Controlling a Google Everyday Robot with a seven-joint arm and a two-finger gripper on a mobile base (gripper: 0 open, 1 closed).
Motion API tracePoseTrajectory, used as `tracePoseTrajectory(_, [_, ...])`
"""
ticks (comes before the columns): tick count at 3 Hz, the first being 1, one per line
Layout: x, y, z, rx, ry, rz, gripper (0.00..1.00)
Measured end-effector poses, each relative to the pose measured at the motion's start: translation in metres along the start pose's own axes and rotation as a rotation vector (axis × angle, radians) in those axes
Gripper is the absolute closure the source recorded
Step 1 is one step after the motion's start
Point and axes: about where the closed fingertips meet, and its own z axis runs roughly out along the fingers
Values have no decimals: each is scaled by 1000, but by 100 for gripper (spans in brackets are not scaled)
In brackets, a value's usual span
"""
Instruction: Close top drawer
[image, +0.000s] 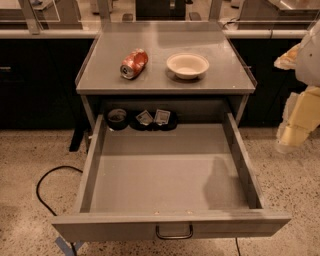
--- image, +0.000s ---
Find black floor cable left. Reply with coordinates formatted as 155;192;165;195
35;165;84;256

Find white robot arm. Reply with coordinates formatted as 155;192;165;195
274;20;320;153

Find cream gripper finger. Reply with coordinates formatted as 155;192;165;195
276;87;320;153
274;44;300;70

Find grey top drawer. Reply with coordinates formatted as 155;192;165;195
52;114;291;242

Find crushed red soda can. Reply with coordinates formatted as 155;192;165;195
120;48;148;79

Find right white packet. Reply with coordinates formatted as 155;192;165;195
154;109;171;125

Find black top drawer handle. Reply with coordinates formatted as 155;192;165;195
155;225;194;240

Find white packet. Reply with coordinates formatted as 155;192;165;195
136;110;153;126
154;109;171;125

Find grey metal drawer cabinet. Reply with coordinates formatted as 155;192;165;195
76;21;255;136

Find white paper bowl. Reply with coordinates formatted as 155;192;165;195
166;53;210;80

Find black tape roll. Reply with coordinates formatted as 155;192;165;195
107;109;128;130

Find left white packet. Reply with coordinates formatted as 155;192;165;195
136;110;153;126

